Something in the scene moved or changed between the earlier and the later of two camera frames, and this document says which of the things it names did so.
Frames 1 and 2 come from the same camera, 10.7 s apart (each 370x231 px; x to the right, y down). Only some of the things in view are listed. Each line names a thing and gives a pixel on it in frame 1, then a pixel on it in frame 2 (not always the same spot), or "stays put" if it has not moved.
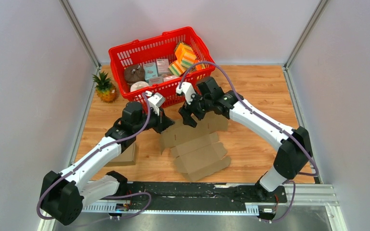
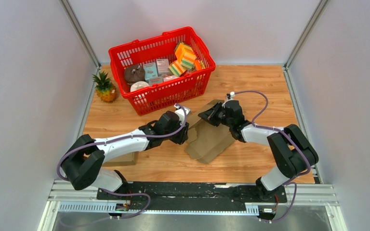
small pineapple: (106, 91) stays put
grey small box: (163, 67) stays put
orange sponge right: (199, 66) stays put
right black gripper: (186, 111) to (210, 114)
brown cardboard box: (126, 158) stays put
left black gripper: (162, 121) to (183, 135)
